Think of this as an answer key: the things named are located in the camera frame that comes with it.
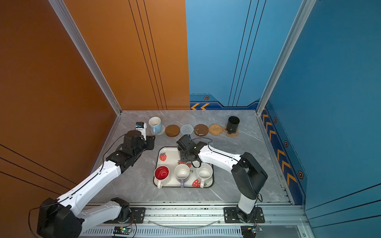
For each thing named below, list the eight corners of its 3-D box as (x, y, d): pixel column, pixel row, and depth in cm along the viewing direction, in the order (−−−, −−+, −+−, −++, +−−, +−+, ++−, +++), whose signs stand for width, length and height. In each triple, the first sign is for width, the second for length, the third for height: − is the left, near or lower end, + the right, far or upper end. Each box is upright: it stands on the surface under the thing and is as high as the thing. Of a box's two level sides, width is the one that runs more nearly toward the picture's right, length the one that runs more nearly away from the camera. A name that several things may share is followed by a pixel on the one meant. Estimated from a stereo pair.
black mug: (228, 136, 107) (230, 127, 99) (226, 125, 114) (228, 116, 106) (238, 136, 107) (241, 127, 99) (235, 125, 114) (238, 116, 106)
